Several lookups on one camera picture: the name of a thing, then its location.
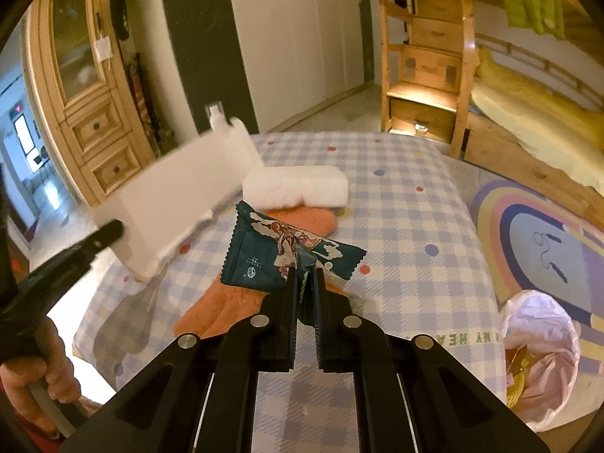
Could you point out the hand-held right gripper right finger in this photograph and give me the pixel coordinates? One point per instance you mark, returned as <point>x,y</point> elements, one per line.
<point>330,335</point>

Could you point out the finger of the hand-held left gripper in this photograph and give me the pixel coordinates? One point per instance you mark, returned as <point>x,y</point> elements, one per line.
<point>101,238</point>

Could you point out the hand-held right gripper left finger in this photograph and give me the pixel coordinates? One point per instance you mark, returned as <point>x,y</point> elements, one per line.
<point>285,330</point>

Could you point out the large white foam block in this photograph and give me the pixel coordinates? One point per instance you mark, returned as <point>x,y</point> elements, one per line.
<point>174,203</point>

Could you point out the teal snack packet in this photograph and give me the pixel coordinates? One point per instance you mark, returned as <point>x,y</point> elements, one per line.
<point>255,255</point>

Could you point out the small white foam block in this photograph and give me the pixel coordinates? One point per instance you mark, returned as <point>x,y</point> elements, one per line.
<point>292,188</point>

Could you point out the person's left hand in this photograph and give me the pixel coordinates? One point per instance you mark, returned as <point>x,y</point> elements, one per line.
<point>61,368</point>

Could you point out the orange plush sock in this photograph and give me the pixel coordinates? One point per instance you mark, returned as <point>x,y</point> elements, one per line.
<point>222,306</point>

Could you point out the wooden cabinet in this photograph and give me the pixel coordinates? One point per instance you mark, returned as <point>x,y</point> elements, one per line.
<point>94,127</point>

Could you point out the dark tall bundle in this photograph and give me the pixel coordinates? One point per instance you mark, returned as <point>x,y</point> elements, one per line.
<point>144,104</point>

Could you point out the white paper tag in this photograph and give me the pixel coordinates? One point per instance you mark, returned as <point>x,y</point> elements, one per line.
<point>104,51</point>

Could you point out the rainbow rug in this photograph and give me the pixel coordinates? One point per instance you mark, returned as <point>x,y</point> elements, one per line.
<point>542,240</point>

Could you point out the dark hanging bag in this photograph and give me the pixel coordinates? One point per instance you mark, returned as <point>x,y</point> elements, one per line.
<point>121,4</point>

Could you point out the wooden bunk bed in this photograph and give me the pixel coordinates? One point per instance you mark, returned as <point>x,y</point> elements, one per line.
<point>519,160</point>

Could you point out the white wardrobe with dark panel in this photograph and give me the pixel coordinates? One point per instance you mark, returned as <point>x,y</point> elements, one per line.
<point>292,47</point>

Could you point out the wooden stair drawers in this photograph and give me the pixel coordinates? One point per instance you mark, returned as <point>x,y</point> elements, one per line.
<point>429,66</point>

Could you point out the yellow bedding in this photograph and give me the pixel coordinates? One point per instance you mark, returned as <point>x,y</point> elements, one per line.
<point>528,108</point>

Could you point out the green puffer jacket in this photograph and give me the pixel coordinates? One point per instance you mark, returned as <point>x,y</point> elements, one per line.
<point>528,0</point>

